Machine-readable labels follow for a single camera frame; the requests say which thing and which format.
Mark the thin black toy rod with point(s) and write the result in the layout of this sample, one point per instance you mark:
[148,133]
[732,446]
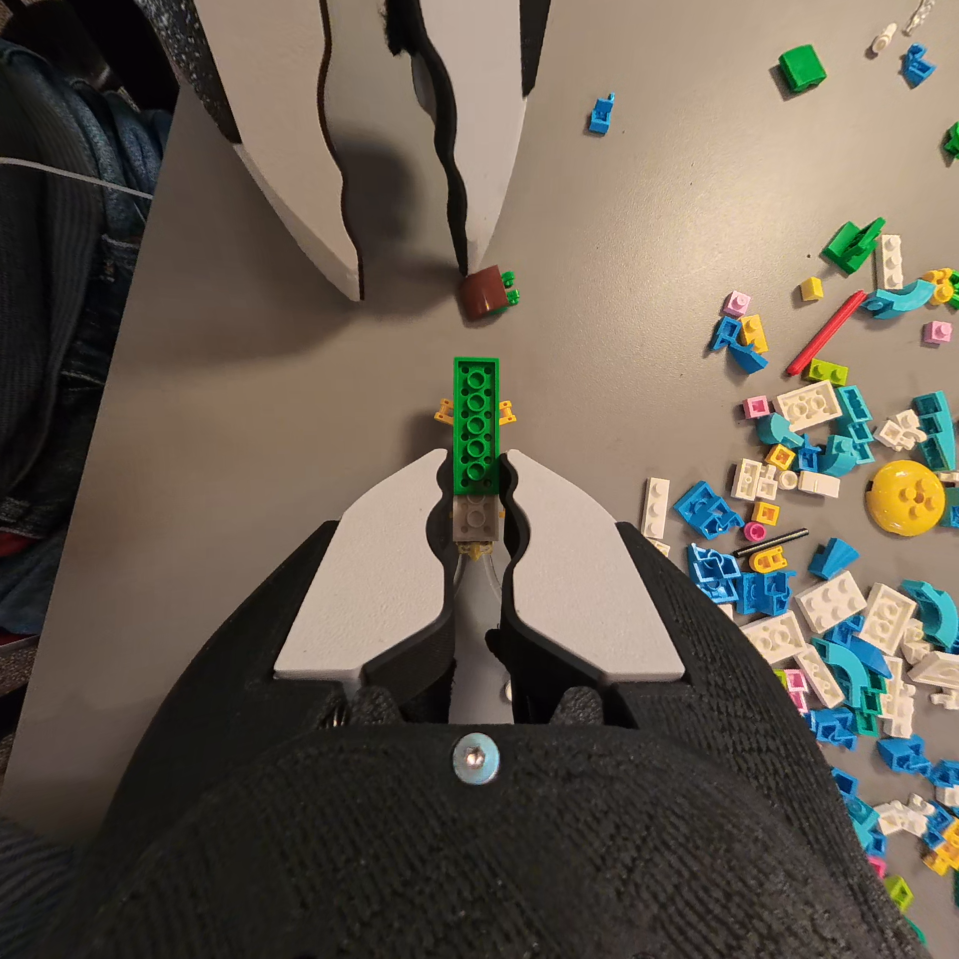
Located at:
[772,542]

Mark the small white toy piece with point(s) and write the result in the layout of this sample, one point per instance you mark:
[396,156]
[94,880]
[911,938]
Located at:
[882,39]

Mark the small yellow clip piece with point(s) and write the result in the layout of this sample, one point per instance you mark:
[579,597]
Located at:
[508,413]
[445,411]

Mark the grey square toy brick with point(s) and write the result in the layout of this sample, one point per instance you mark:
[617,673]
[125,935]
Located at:
[476,517]

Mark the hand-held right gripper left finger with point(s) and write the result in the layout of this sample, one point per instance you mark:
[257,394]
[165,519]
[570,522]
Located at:
[367,592]

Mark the green long toy plate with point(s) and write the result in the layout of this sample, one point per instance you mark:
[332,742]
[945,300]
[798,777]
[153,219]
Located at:
[476,419]

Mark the red toy rod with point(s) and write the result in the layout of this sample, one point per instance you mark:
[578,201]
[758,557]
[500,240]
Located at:
[825,333]

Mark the small blue toy brick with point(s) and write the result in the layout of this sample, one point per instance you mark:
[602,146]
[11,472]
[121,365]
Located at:
[918,66]
[601,114]

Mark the pile of mixed toy bricks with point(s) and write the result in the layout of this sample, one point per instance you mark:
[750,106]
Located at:
[828,599]

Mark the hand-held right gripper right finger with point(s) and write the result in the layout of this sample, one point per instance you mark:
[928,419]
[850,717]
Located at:
[592,592]

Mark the small yellow cube brick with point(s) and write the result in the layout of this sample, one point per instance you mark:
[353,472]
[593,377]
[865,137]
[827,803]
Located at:
[811,289]

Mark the brown brick with green leaves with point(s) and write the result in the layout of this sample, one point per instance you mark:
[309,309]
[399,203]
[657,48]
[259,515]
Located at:
[483,294]

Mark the yellow dome toy piece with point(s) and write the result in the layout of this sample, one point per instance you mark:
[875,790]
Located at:
[903,498]

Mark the green wedge toy brick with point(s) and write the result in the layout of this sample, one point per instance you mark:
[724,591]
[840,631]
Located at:
[850,247]

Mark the clear toy piece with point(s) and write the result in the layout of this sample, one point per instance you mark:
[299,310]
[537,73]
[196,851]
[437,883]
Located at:
[920,15]

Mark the person's blue denim jeans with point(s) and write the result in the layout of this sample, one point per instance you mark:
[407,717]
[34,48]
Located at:
[127,150]

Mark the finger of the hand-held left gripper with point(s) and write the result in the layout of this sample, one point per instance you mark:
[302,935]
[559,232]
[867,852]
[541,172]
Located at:
[491,112]
[277,112]

